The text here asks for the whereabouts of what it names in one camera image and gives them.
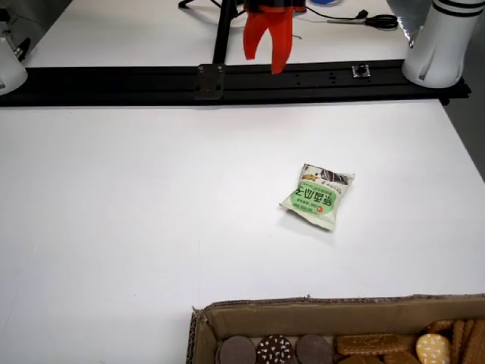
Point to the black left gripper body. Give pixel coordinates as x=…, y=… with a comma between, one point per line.
x=274, y=5

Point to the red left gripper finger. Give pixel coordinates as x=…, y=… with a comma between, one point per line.
x=254, y=34
x=282, y=41

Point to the green white snack packet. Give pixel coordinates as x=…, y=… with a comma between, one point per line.
x=314, y=197

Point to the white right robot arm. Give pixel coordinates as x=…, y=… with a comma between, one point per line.
x=9, y=72

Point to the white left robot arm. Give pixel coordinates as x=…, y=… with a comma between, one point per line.
x=435, y=45

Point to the brown cardboard box bin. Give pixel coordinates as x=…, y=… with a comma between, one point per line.
x=303, y=314

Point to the blue tape roll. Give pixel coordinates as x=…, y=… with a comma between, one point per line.
x=326, y=2

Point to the sprinkled chocolate cookie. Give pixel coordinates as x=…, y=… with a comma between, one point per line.
x=274, y=349

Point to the plain dark chocolate cookie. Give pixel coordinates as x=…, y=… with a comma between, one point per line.
x=313, y=349
x=235, y=350

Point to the round orange brown biscuit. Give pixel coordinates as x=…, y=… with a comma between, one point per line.
x=439, y=326

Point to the round yellow speckled cracker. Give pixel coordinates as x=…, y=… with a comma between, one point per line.
x=432, y=349

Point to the ridged long brown biscuit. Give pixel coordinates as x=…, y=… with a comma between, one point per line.
x=479, y=341
x=458, y=341
x=469, y=333

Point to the black bracket plate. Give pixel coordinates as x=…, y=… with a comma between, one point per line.
x=208, y=83

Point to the black aluminium rail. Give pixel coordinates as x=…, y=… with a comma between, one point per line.
x=113, y=85

